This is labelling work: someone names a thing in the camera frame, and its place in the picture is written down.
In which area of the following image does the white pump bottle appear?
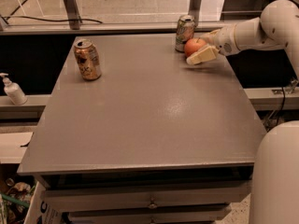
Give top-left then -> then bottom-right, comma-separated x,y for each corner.
0,73 -> 27,105

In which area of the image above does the grey drawer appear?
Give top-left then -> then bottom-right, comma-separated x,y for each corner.
43,181 -> 251,212
68,204 -> 231,224

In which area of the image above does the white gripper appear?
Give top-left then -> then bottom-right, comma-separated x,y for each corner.
186,25 -> 240,65

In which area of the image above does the grey lower drawer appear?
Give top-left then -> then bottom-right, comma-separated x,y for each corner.
68,204 -> 231,224

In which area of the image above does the black cable on floor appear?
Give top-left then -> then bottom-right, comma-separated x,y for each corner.
0,14 -> 104,25

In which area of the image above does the metal railing frame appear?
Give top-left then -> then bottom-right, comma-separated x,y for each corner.
0,0 -> 299,36

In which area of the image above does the grey upper drawer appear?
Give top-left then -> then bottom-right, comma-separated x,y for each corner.
43,181 -> 251,212

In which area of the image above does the brown gold soda can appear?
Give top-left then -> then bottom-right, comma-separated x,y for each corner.
74,39 -> 102,81

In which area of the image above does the green 7up can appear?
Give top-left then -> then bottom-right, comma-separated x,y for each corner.
175,15 -> 195,52

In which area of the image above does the white cardboard box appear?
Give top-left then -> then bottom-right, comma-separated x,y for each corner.
24,182 -> 63,224

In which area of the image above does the red apple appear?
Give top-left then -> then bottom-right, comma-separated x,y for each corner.
184,38 -> 206,57

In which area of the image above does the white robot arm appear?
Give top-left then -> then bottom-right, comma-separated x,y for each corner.
185,0 -> 299,224

